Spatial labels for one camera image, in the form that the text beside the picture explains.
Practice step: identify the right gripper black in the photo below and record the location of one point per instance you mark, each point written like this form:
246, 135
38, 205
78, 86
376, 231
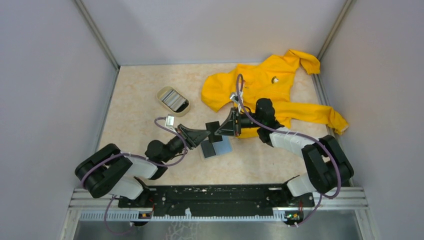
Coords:
229, 127

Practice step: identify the beige oval card tray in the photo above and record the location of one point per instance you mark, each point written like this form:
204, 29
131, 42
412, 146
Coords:
186, 108

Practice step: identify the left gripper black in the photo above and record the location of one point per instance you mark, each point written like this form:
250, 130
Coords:
193, 137

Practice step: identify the aluminium front rail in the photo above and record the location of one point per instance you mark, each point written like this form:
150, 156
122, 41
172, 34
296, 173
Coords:
106, 208

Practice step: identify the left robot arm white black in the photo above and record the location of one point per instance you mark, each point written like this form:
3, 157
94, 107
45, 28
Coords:
109, 171

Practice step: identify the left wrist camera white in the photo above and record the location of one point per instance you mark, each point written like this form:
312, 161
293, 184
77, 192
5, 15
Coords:
169, 121

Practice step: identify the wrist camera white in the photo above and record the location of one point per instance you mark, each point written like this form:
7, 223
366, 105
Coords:
236, 98
169, 121

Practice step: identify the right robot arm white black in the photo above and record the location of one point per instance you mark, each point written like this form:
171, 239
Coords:
327, 166

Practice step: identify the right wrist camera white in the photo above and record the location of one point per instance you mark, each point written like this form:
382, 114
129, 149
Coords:
236, 98

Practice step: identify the stack of cards in tray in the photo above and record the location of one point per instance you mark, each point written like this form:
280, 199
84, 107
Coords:
173, 100

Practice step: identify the yellow jacket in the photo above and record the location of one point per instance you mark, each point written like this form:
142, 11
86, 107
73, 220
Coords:
273, 79

